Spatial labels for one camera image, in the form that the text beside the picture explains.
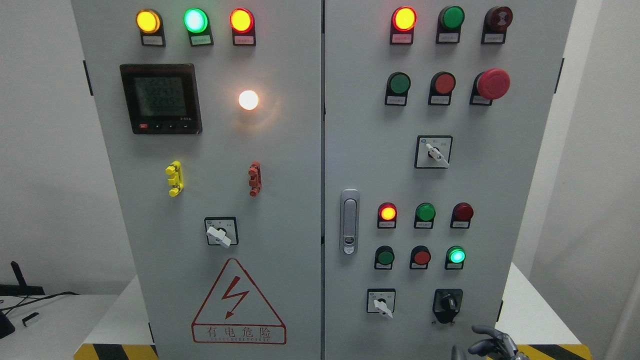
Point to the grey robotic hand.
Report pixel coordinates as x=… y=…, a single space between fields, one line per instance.
x=499 y=345

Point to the black rotary knob switch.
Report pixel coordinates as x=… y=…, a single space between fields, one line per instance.
x=447 y=304

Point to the green indicator light lower right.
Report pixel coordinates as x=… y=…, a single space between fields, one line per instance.
x=455 y=258

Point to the red push button lower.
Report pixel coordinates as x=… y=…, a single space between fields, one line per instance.
x=419 y=258

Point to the red push button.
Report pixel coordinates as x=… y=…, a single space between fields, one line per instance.
x=419 y=258
x=442 y=85

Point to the red indicator light middle right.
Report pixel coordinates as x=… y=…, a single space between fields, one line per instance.
x=461 y=216

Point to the green push button lower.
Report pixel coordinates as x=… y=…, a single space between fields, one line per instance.
x=384 y=258

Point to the green push button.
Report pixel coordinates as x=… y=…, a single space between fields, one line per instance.
x=384 y=258
x=397 y=89

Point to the green indicator light middle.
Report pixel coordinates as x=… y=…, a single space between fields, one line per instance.
x=424 y=216

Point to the red indicator light middle left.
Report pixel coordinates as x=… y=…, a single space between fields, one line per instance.
x=387 y=216

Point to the red emergency stop button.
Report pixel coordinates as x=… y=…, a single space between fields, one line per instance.
x=488 y=86

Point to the grey electrical control cabinet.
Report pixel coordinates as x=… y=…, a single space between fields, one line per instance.
x=320 y=68

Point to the red high voltage warning sticker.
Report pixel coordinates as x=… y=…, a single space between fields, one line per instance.
x=235 y=310

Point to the red push button upper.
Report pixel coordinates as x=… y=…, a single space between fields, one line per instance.
x=442 y=85

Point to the green push button upper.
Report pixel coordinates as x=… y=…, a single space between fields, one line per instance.
x=397 y=89

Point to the red terminal connector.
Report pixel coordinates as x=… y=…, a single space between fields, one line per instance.
x=255 y=178

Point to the dark red buzzer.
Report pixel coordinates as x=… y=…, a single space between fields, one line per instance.
x=496 y=22

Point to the green indicator light top right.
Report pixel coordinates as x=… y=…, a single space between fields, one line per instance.
x=450 y=20

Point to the red indicator light top right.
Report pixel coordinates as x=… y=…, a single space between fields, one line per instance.
x=403 y=21

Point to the white lit indicator lamp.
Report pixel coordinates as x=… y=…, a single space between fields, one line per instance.
x=248 y=99

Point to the yellow terminal connector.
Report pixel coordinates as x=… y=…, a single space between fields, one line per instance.
x=175 y=178

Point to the red indicator light left door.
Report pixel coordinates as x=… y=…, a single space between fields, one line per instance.
x=243 y=32

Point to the black digital power meter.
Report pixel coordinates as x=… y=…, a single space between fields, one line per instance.
x=162 y=99

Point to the green lit indicator light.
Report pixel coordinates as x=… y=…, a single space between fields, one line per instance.
x=198 y=28

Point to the small black white adapter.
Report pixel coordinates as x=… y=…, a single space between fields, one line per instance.
x=30 y=319

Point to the yellow indicator light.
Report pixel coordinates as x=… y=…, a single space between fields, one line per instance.
x=150 y=25

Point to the black device with antenna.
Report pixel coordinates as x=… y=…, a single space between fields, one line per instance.
x=22 y=289

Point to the black object at left edge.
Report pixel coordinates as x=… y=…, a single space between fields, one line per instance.
x=6 y=326

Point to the lower white selector switch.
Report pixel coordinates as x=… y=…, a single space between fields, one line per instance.
x=381 y=301

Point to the upper right selector switch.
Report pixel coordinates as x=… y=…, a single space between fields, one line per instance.
x=433 y=152

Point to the silver door latch handle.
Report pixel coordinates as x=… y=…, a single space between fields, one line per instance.
x=349 y=220

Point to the left door selector switch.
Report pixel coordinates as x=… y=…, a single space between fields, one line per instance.
x=221 y=231

